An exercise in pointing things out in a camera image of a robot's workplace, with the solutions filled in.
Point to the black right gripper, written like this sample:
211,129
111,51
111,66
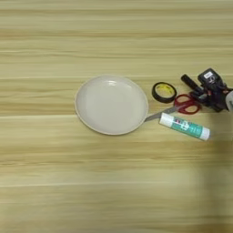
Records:
218,97

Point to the black box with white label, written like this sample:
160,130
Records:
208,77

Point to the black and yellow tape roll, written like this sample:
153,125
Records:
164,92

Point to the green and white glue stick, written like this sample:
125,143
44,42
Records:
185,126

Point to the black marker pen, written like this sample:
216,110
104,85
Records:
190,82

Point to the cream round plate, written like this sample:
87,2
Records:
111,104

